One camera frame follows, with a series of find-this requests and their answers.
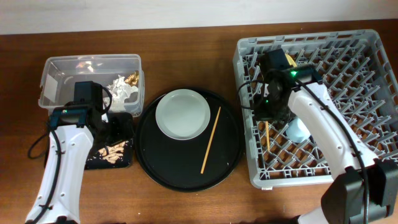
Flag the food scraps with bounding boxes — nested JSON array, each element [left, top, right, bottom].
[[88, 141, 129, 165]]

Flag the blue plastic cup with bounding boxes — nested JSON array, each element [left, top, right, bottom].
[[286, 118, 311, 143]]

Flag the white tissue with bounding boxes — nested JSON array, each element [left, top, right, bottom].
[[107, 75, 139, 112]]

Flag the yellow bowl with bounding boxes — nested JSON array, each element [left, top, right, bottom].
[[285, 54, 297, 67]]

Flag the gold foil wrapper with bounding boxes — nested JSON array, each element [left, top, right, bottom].
[[124, 70, 139, 86]]

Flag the wooden chopstick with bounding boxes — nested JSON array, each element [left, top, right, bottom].
[[200, 106, 221, 174], [265, 121, 271, 152]]

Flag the grey round plate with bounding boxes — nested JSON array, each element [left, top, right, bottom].
[[155, 89, 211, 141]]

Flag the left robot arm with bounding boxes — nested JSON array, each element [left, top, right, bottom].
[[25, 81, 134, 223]]

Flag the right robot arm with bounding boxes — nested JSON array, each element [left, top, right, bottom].
[[254, 49, 397, 224]]

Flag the clear plastic waste bin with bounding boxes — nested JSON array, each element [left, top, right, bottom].
[[38, 54, 145, 117]]

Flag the grey dishwasher rack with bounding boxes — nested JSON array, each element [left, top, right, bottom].
[[233, 29, 397, 190]]

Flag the black rectangular tray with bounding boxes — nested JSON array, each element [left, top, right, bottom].
[[44, 112, 135, 170]]

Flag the round black serving tray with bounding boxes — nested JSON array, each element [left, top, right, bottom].
[[134, 88, 244, 192]]

